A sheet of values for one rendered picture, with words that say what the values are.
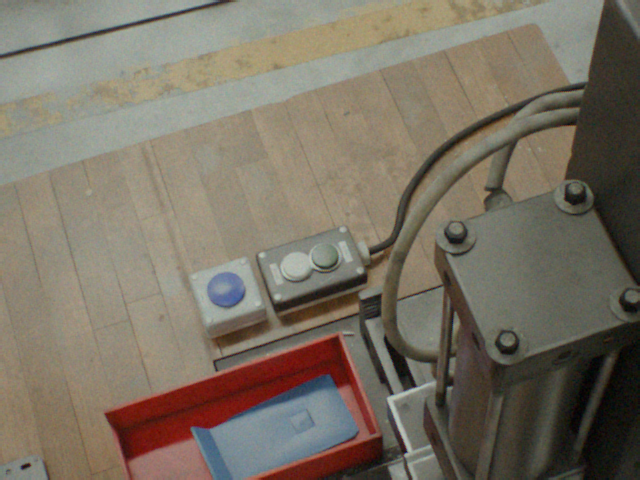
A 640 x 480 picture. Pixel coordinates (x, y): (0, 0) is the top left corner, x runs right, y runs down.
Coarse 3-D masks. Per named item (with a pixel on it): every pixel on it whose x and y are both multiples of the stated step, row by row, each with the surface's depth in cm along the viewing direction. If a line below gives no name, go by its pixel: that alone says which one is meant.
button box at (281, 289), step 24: (480, 120) 145; (408, 192) 141; (312, 240) 136; (336, 240) 136; (384, 240) 137; (264, 264) 135; (312, 264) 134; (336, 264) 134; (360, 264) 134; (288, 288) 133; (312, 288) 133; (336, 288) 134; (360, 288) 136; (288, 312) 135
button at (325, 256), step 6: (318, 246) 134; (324, 246) 134; (330, 246) 134; (312, 252) 134; (318, 252) 134; (324, 252) 134; (330, 252) 134; (336, 252) 134; (312, 258) 134; (318, 258) 134; (324, 258) 134; (330, 258) 134; (336, 258) 134; (318, 264) 133; (324, 264) 133; (330, 264) 133
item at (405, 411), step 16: (432, 384) 104; (400, 400) 104; (416, 400) 103; (400, 416) 103; (416, 416) 103; (400, 432) 102; (416, 432) 102; (400, 448) 105; (416, 448) 101; (416, 464) 96; (432, 464) 96
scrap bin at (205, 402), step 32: (288, 352) 126; (320, 352) 129; (192, 384) 125; (224, 384) 127; (256, 384) 130; (288, 384) 130; (352, 384) 128; (128, 416) 126; (160, 416) 129; (192, 416) 129; (224, 416) 129; (352, 416) 128; (128, 448) 128; (160, 448) 127; (192, 448) 127; (352, 448) 121
